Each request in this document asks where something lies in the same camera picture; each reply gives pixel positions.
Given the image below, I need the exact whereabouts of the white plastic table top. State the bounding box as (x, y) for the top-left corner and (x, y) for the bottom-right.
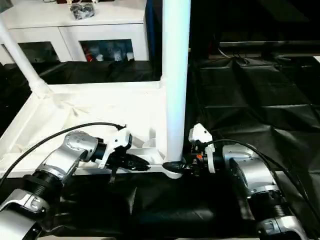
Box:
(0, 79), (185, 180)

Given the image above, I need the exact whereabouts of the black glossy mat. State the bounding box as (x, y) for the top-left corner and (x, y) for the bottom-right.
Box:
(0, 53), (320, 237)

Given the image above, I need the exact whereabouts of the white sideboard cabinet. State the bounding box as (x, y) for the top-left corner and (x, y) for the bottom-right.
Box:
(0, 0), (151, 63)

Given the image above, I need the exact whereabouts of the long black bar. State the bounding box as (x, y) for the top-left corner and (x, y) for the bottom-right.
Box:
(218, 41), (320, 49)

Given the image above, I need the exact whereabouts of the bag of black parts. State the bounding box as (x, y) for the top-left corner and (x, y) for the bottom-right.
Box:
(69, 2), (97, 20)

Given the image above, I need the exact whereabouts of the black left gripper strap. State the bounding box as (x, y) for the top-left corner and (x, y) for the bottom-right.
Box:
(109, 167), (118, 185)

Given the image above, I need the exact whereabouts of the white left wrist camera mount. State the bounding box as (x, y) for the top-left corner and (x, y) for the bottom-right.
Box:
(97, 127), (133, 170)

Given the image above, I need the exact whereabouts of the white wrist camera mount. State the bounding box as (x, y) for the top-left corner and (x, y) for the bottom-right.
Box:
(188, 122), (216, 174)
(97, 127), (133, 170)

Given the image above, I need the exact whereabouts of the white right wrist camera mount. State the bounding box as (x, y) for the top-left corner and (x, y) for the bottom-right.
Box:
(188, 122), (216, 174)

